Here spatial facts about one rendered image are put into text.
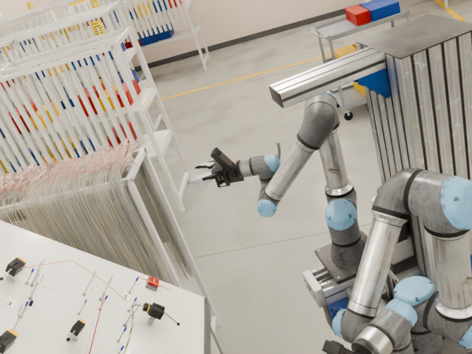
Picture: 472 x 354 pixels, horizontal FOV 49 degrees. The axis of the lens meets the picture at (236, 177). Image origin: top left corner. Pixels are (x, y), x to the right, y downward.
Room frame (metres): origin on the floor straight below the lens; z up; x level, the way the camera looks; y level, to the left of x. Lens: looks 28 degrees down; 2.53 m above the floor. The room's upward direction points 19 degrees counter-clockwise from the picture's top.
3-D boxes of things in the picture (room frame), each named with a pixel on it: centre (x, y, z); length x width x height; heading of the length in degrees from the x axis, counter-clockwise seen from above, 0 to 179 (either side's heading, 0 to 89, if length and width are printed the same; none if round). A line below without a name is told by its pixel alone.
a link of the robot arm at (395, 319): (0.85, -0.24, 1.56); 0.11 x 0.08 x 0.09; 122
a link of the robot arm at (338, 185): (1.72, -0.38, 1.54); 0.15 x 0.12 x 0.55; 161
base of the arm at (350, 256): (1.59, -0.33, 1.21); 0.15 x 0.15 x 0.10
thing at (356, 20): (5.26, -1.70, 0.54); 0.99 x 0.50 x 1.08; 88
